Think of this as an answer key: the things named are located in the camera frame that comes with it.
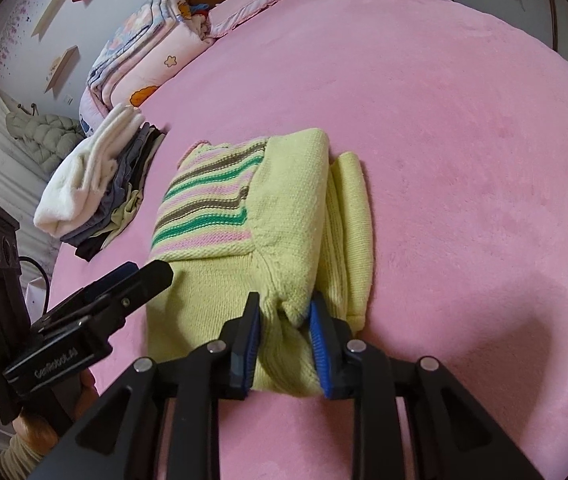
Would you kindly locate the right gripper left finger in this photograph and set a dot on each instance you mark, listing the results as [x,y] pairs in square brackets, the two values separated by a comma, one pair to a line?
[162,415]

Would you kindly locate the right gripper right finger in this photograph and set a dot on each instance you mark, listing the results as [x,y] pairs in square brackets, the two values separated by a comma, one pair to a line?
[451,435]

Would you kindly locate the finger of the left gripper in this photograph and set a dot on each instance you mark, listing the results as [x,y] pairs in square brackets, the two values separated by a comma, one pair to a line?
[92,324]
[90,292]

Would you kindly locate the yellow knit child cardigan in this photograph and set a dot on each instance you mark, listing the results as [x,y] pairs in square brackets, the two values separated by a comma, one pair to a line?
[278,216]

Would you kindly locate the person left hand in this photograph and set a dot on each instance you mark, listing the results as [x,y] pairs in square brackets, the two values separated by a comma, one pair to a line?
[38,435]

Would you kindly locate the black folded garment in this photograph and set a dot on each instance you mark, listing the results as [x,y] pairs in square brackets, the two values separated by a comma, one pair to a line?
[88,249]

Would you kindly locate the light green folded garment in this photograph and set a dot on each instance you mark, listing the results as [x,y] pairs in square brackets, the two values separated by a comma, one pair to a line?
[121,217]

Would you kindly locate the white storage box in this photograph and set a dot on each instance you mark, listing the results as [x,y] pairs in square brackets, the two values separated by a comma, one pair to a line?
[37,297]

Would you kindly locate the white fleece folded garment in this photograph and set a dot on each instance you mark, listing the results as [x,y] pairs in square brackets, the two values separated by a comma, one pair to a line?
[75,190]

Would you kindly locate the grey folded garment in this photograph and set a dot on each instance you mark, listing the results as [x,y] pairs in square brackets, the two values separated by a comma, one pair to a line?
[116,190]

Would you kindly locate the green puffer jacket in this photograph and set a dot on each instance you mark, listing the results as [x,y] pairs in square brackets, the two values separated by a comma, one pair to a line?
[48,138]

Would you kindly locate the white cartoon cushion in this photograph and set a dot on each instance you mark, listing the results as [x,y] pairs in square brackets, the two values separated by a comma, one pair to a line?
[91,112]

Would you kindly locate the white patterned curtain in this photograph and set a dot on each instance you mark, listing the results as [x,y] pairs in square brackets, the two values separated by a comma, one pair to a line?
[21,185]

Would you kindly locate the pink folded blanket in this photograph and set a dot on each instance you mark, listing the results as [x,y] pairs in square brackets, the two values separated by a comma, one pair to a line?
[135,82]

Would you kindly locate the floral folded quilt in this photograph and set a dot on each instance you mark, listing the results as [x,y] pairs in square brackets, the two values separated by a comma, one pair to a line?
[139,33]

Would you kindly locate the pink pillow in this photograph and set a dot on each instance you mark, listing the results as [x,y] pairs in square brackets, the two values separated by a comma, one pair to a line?
[229,14]

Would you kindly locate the wooden wall shelf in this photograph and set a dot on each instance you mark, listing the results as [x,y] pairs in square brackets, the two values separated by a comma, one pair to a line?
[58,66]
[48,14]

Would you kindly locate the upper wooden wall shelf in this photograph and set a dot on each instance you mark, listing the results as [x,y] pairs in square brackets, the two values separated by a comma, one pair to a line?
[48,14]

